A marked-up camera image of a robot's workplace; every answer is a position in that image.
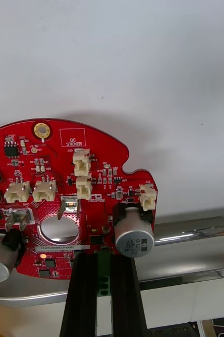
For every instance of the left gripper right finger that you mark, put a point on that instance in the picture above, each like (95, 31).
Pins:
(125, 302)

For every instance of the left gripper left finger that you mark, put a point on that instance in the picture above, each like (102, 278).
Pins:
(81, 302)

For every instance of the round red circuit board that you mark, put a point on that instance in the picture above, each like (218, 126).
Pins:
(64, 158)

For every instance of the white sheet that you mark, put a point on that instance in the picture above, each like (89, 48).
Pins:
(117, 65)

